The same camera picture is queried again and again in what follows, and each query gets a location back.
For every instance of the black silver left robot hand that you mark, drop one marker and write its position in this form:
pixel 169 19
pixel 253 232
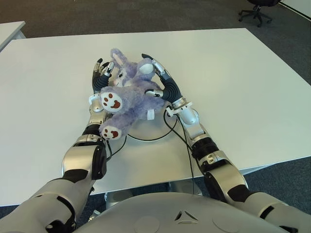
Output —
pixel 98 81

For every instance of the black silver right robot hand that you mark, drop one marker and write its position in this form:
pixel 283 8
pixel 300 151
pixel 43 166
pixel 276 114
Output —
pixel 172 89

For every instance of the purple plush bunny doll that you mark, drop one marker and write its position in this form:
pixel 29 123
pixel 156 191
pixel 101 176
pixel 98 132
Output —
pixel 136 97

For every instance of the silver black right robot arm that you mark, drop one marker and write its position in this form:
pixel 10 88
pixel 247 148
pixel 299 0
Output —
pixel 223 174

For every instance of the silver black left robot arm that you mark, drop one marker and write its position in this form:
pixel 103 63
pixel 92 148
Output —
pixel 77 160

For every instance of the white plate with black rim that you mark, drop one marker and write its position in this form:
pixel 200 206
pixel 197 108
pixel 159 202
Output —
pixel 150 128

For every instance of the white side desk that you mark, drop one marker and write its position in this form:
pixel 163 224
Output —
pixel 8 31

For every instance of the black office chair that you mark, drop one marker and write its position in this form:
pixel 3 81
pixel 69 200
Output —
pixel 260 12

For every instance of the silver robot torso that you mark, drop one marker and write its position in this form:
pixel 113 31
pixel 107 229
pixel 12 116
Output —
pixel 158 213

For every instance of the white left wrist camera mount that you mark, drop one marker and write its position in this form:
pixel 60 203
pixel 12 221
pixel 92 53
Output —
pixel 93 97

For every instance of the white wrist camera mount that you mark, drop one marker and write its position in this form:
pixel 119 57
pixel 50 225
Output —
pixel 93 97
pixel 179 108

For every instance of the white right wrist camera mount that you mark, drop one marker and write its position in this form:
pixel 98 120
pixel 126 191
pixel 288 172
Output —
pixel 179 108

